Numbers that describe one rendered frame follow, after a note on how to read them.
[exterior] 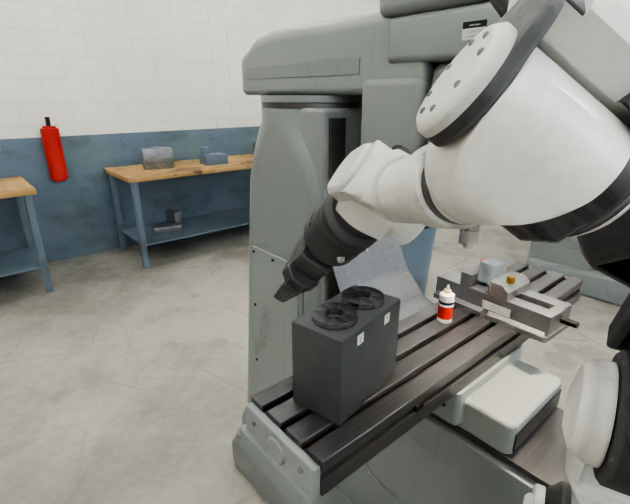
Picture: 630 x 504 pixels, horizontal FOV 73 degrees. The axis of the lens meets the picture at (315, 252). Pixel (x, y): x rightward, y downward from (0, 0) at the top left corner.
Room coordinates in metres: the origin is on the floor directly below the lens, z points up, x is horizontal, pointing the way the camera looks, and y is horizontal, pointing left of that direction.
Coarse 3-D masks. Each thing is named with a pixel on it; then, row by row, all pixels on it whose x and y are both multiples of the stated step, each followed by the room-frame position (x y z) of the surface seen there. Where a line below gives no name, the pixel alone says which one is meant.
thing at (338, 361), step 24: (360, 288) 0.84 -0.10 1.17; (312, 312) 0.73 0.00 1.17; (336, 312) 0.75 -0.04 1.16; (360, 312) 0.75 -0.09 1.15; (384, 312) 0.76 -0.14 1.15; (312, 336) 0.69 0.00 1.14; (336, 336) 0.66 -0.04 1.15; (360, 336) 0.69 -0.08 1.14; (384, 336) 0.77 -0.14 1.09; (312, 360) 0.69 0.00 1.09; (336, 360) 0.65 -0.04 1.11; (360, 360) 0.70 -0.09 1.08; (384, 360) 0.77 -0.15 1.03; (312, 384) 0.69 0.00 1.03; (336, 384) 0.65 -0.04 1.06; (360, 384) 0.70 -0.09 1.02; (312, 408) 0.69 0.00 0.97; (336, 408) 0.65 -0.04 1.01
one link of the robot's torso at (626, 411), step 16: (624, 352) 0.30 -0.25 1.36; (624, 368) 0.28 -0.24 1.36; (624, 384) 0.26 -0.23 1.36; (624, 400) 0.25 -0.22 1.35; (624, 416) 0.25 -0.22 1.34; (624, 432) 0.24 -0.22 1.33; (608, 448) 0.25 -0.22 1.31; (624, 448) 0.24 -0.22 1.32; (608, 464) 0.24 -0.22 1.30; (624, 464) 0.23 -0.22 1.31; (608, 480) 0.24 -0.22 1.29; (624, 480) 0.23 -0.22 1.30
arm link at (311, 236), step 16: (304, 240) 0.62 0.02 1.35; (320, 240) 0.54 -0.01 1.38; (304, 256) 0.57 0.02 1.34; (320, 256) 0.55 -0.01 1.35; (336, 256) 0.54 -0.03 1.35; (352, 256) 0.54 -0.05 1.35; (288, 272) 0.59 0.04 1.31; (304, 272) 0.59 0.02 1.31; (320, 272) 0.57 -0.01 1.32; (304, 288) 0.58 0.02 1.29
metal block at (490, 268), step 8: (480, 264) 1.14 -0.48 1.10; (488, 264) 1.12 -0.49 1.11; (496, 264) 1.12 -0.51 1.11; (504, 264) 1.13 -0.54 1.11; (480, 272) 1.14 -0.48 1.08; (488, 272) 1.12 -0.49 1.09; (496, 272) 1.10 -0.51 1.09; (504, 272) 1.13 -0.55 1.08; (480, 280) 1.13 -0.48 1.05; (488, 280) 1.12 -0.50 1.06
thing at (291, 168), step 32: (288, 96) 1.32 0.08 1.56; (320, 96) 1.30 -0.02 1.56; (352, 96) 1.32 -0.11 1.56; (288, 128) 1.31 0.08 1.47; (320, 128) 1.23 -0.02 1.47; (352, 128) 1.28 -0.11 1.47; (256, 160) 1.44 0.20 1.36; (288, 160) 1.31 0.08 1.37; (320, 160) 1.23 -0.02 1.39; (256, 192) 1.45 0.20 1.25; (288, 192) 1.31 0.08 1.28; (320, 192) 1.23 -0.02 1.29; (256, 224) 1.45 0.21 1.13; (288, 224) 1.31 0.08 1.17; (256, 256) 1.43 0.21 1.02; (288, 256) 1.30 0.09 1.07; (256, 288) 1.43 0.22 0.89; (320, 288) 1.22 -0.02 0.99; (256, 320) 1.44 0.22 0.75; (288, 320) 1.28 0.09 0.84; (256, 352) 1.44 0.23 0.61; (288, 352) 1.28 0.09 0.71; (256, 384) 1.44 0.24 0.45
